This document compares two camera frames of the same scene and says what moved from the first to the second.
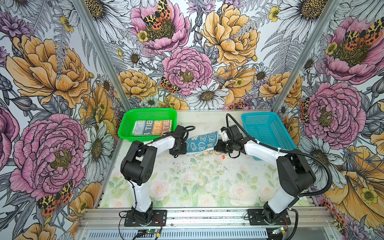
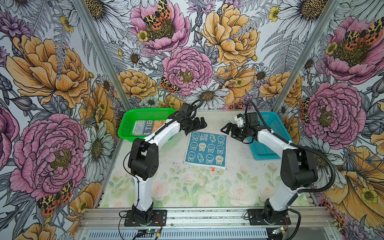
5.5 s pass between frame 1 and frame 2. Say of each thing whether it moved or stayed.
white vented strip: stayed
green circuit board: stayed
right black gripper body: moved
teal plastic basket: stayed
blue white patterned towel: moved
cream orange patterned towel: stayed
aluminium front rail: stayed
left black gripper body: moved
